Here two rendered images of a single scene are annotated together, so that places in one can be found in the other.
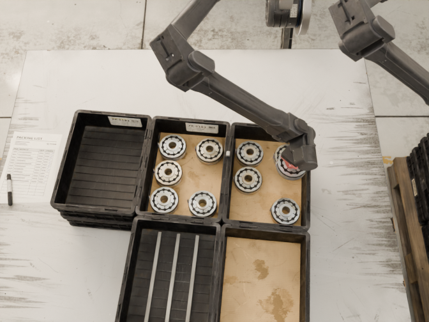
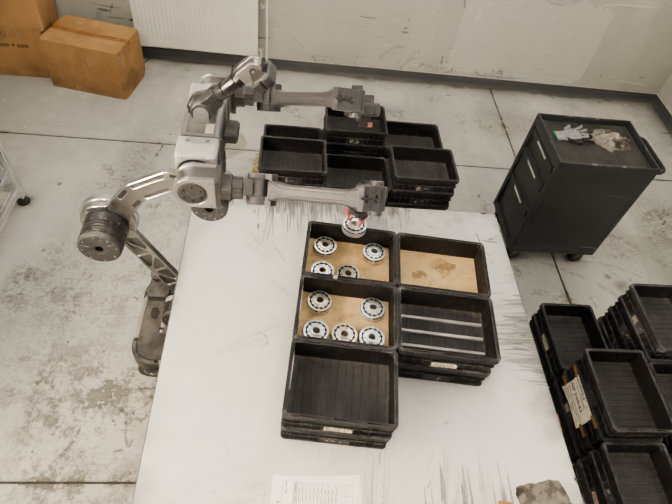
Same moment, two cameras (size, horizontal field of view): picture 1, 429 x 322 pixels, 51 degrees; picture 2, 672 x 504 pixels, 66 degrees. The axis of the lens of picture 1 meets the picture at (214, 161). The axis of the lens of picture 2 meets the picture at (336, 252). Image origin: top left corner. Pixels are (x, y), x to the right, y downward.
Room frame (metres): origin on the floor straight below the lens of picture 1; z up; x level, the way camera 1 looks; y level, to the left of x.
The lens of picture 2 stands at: (0.98, 1.20, 2.63)
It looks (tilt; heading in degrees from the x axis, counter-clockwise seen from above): 50 degrees down; 259
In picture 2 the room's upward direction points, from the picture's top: 11 degrees clockwise
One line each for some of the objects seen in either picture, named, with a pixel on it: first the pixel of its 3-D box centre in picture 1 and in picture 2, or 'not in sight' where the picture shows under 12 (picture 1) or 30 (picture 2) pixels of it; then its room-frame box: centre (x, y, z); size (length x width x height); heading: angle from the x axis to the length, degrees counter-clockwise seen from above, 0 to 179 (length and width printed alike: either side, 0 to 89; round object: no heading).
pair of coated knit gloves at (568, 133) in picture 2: not in sight; (572, 132); (-0.75, -1.21, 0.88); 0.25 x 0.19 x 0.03; 179
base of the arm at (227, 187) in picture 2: not in sight; (229, 187); (1.13, -0.01, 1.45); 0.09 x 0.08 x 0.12; 89
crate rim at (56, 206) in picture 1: (103, 160); (342, 382); (0.72, 0.40, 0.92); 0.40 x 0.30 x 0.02; 174
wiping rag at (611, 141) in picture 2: not in sight; (611, 138); (-0.98, -1.18, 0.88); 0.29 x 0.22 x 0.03; 179
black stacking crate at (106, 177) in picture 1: (106, 165); (340, 388); (0.72, 0.40, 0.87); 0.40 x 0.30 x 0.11; 174
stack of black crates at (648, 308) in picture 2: not in sight; (646, 338); (-1.05, -0.13, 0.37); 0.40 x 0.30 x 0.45; 89
